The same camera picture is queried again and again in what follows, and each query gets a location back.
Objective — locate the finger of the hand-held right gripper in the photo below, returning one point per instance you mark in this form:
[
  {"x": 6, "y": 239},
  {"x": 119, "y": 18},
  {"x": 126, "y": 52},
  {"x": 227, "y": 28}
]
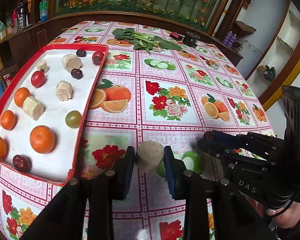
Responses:
[
  {"x": 225, "y": 137},
  {"x": 210, "y": 147}
]

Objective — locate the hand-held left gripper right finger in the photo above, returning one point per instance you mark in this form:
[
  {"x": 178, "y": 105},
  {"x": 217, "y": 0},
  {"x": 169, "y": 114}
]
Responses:
[{"x": 170, "y": 175}]

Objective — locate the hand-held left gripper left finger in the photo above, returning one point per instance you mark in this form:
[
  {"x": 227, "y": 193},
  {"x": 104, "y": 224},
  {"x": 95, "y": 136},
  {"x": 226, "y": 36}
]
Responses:
[{"x": 126, "y": 170}]

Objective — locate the dark red date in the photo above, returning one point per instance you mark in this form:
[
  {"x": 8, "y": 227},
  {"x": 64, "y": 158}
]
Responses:
[
  {"x": 81, "y": 53},
  {"x": 76, "y": 73},
  {"x": 209, "y": 135},
  {"x": 22, "y": 163}
]

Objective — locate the beige sugarcane piece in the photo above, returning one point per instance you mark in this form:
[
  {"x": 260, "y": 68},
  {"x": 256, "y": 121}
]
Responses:
[
  {"x": 64, "y": 90},
  {"x": 150, "y": 156},
  {"x": 43, "y": 66},
  {"x": 71, "y": 62},
  {"x": 33, "y": 108}
]

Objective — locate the green cherry tomato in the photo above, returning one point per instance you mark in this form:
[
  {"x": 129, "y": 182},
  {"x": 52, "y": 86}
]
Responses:
[{"x": 73, "y": 118}]

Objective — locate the large mandarin orange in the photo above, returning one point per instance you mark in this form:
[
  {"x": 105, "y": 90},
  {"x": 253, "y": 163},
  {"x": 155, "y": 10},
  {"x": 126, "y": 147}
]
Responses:
[{"x": 42, "y": 139}]

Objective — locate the red white tray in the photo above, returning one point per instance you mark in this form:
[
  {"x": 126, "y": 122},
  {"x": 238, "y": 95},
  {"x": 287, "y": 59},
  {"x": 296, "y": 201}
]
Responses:
[{"x": 52, "y": 97}]

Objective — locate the red cherry tomato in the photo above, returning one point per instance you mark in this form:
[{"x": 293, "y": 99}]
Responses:
[
  {"x": 37, "y": 78},
  {"x": 98, "y": 57}
]

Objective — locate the person's right hand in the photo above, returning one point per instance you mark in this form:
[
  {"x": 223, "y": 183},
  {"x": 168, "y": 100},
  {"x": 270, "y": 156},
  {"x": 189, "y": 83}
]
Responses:
[{"x": 290, "y": 215}]

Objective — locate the printed pink tablecloth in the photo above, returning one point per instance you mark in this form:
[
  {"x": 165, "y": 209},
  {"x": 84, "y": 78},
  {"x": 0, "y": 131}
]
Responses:
[{"x": 165, "y": 110}]

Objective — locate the black green tool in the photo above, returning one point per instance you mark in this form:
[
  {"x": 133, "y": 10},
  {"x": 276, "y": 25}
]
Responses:
[{"x": 267, "y": 71}]

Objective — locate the low wooden cabinet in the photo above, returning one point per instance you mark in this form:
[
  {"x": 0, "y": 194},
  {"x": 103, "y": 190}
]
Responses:
[{"x": 230, "y": 55}]

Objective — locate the gold trimmed wooden pillar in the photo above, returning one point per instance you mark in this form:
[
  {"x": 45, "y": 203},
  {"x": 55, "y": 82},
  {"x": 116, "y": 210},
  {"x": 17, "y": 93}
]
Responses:
[{"x": 287, "y": 80}]

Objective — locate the purple bottle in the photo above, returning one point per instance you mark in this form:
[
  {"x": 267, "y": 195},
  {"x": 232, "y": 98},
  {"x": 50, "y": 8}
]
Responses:
[
  {"x": 227, "y": 38},
  {"x": 233, "y": 40}
]

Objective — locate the black round device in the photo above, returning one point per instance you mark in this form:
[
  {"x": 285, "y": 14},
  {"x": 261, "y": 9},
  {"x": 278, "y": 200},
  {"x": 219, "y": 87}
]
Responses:
[{"x": 191, "y": 40}]

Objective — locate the red black small object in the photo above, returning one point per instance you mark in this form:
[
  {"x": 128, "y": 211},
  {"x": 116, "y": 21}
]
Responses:
[{"x": 176, "y": 36}]

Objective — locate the leafy green vegetables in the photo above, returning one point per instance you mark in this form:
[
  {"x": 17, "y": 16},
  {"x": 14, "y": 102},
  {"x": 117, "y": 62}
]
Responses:
[{"x": 140, "y": 38}]

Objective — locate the wooden sideboard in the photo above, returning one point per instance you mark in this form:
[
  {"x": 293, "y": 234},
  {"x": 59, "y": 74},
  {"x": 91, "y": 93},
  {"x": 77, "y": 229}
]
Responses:
[{"x": 37, "y": 37}]

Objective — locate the green plastic bottle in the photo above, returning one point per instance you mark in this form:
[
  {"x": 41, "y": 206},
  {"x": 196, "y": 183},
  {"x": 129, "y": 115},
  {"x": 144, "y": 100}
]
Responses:
[{"x": 43, "y": 8}]

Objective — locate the black silver thermos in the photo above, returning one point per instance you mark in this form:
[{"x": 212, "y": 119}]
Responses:
[{"x": 22, "y": 15}]

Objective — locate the pink bottle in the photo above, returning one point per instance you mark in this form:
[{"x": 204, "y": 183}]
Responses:
[{"x": 14, "y": 20}]

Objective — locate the brown wall shelf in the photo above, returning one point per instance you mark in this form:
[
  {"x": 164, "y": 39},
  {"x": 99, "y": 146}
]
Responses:
[{"x": 245, "y": 26}]

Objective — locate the white yellow striped post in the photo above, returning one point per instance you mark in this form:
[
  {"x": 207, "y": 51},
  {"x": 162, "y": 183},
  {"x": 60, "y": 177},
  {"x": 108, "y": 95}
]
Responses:
[{"x": 225, "y": 12}]

